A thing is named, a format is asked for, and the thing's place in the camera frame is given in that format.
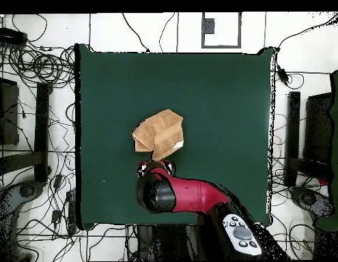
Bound tan terry towel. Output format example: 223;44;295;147
130;108;185;162

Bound dark green tablecloth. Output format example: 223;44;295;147
74;43;276;231

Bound grey tripod base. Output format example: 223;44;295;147
0;179;44;222
289;185;333;219

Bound black box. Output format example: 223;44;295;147
303;92;334;164
0;76;20;146

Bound small grey box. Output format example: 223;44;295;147
203;18;216;35

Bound black power strip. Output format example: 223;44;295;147
0;27;28;46

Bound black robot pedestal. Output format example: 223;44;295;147
137;224;199;261

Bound black floor cable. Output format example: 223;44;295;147
122;12;151;53
158;12;177;53
277;12;338;50

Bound grey square floor frame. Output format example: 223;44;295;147
201;12;242;49

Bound coiled black cables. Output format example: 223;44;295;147
8;44;76;89

